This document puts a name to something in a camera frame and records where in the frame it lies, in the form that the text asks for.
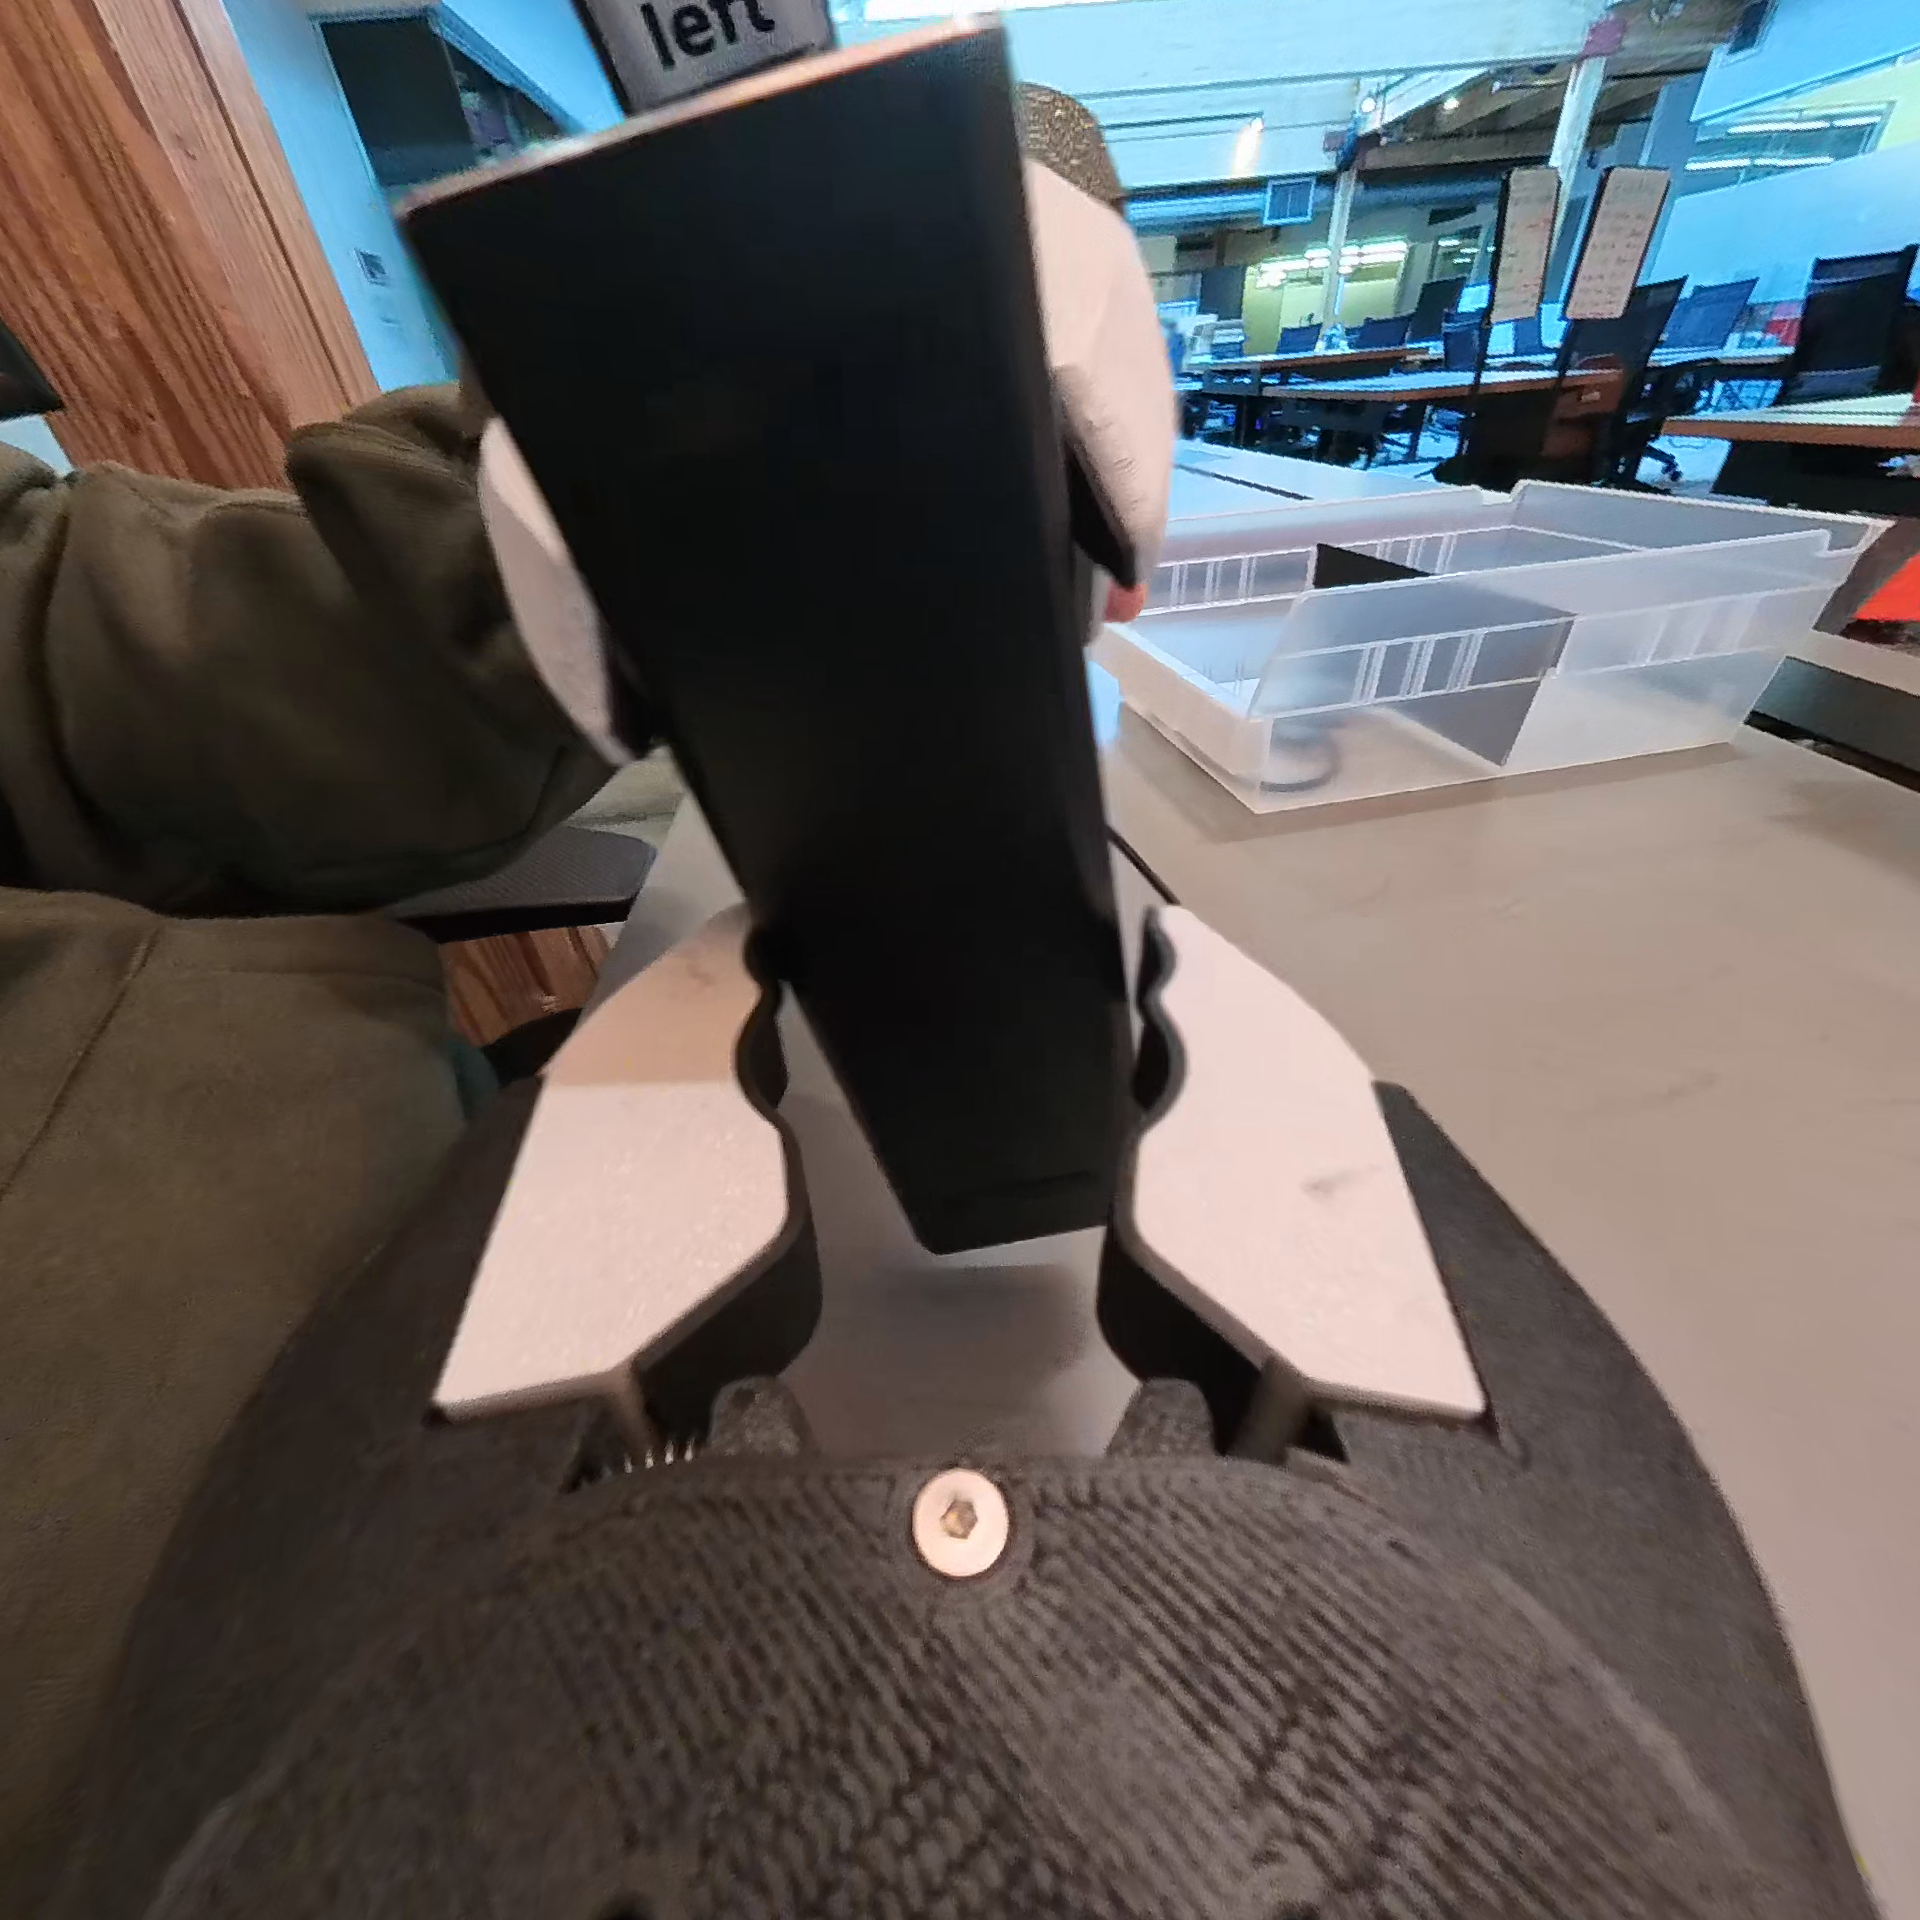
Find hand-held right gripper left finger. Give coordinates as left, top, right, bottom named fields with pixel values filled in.
left=430, top=899, right=824, bottom=1423

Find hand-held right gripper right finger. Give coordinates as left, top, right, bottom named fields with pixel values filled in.
left=1099, top=904, right=1490, bottom=1427

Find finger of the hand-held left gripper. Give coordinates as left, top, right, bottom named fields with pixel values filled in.
left=478, top=418, right=650, bottom=769
left=1025, top=157, right=1183, bottom=623

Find black rectangular box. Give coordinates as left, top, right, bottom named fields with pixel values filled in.
left=403, top=21, right=1145, bottom=1258

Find person's left forearm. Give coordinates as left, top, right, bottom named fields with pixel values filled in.
left=0, top=382, right=609, bottom=919

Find long wooden office desk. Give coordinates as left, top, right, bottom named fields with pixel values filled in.
left=1177, top=343, right=1638, bottom=453

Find grey desk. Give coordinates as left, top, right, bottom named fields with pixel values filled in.
left=600, top=622, right=1920, bottom=1920

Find black office chair armrest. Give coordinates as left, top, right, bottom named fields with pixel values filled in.
left=381, top=825, right=663, bottom=946

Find narrow whiteboard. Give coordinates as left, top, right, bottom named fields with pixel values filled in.
left=1490, top=166, right=1565, bottom=325

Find person in olive hoodie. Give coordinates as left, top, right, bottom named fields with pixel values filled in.
left=0, top=884, right=503, bottom=1920

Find wooden pillar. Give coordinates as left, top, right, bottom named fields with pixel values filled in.
left=0, top=0, right=380, bottom=495

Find clear plastic organizer tray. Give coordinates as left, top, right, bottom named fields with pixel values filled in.
left=1093, top=478, right=1894, bottom=824

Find dark flat panel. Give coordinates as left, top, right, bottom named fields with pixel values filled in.
left=1746, top=651, right=1920, bottom=748

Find black mesh office chair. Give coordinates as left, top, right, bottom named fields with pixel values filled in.
left=1777, top=245, right=1920, bottom=410

